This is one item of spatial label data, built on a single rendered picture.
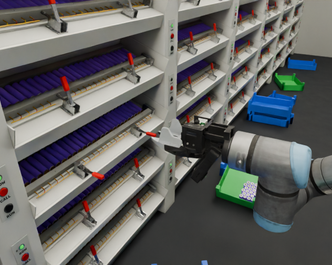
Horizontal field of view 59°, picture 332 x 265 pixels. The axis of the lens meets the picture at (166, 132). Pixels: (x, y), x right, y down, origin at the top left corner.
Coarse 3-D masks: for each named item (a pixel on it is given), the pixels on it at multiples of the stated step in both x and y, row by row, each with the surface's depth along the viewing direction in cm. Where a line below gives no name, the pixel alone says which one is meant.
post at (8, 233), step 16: (0, 112) 55; (0, 128) 56; (0, 144) 57; (0, 160) 58; (16, 160) 61; (16, 176) 62; (16, 192) 63; (0, 224) 61; (16, 224) 65; (32, 224) 69; (0, 240) 62; (16, 240) 66; (32, 240) 70; (0, 256) 63
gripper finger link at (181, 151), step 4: (164, 148) 75; (168, 148) 74; (172, 148) 73; (176, 148) 73; (180, 148) 72; (184, 148) 72; (172, 152) 73; (176, 152) 72; (180, 152) 72; (184, 152) 72; (188, 152) 72; (180, 156) 72; (184, 156) 72; (188, 156) 71
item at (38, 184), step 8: (144, 112) 111; (136, 120) 105; (120, 128) 99; (128, 128) 103; (104, 136) 94; (112, 136) 95; (96, 144) 90; (104, 144) 93; (112, 144) 94; (80, 152) 86; (88, 152) 87; (72, 160) 82; (80, 160) 85; (56, 168) 79; (64, 168) 80; (48, 176) 76; (56, 176) 78; (32, 184) 73; (40, 184) 74; (56, 184) 77; (32, 192) 72
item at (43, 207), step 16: (144, 96) 115; (160, 112) 114; (144, 128) 107; (160, 128) 116; (128, 144) 98; (96, 160) 88; (112, 160) 91; (64, 176) 81; (48, 192) 75; (64, 192) 77; (80, 192) 83; (32, 208) 67; (48, 208) 72
